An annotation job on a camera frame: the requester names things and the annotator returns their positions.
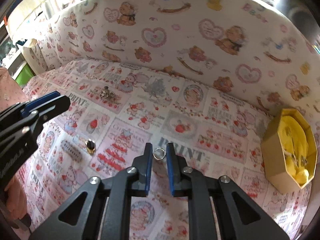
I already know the left hand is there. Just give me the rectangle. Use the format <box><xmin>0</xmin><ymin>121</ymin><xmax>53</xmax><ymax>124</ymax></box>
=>
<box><xmin>3</xmin><ymin>175</ymin><xmax>28</xmax><ymax>232</ymax></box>

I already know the silver charm jewelry cluster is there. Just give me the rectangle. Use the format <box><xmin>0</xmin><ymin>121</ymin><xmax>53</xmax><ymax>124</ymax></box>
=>
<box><xmin>99</xmin><ymin>86</ymin><xmax>116</xmax><ymax>100</ymax></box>

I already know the gold black ring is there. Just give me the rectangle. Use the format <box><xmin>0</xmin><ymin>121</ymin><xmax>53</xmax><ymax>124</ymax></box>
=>
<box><xmin>85</xmin><ymin>139</ymin><xmax>97</xmax><ymax>155</ymax></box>

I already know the baby bear print cloth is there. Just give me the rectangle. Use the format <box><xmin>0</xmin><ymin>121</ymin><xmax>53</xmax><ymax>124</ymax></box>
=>
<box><xmin>33</xmin><ymin>0</ymin><xmax>319</xmax><ymax>122</ymax></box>

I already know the small silver ring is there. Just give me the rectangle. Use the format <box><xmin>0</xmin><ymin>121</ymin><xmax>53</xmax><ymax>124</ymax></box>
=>
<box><xmin>152</xmin><ymin>147</ymin><xmax>165</xmax><ymax>160</ymax></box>

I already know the octagonal cardboard jewelry box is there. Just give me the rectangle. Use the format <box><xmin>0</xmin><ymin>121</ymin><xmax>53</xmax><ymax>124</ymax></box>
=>
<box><xmin>261</xmin><ymin>108</ymin><xmax>317</xmax><ymax>194</ymax></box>

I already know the christmas print bed sheet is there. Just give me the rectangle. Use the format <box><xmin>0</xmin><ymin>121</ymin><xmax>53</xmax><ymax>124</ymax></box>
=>
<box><xmin>24</xmin><ymin>60</ymin><xmax>310</xmax><ymax>239</ymax></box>

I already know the yellow cloth in box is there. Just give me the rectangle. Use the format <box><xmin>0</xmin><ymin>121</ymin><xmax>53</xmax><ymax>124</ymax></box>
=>
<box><xmin>278</xmin><ymin>115</ymin><xmax>314</xmax><ymax>187</ymax></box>

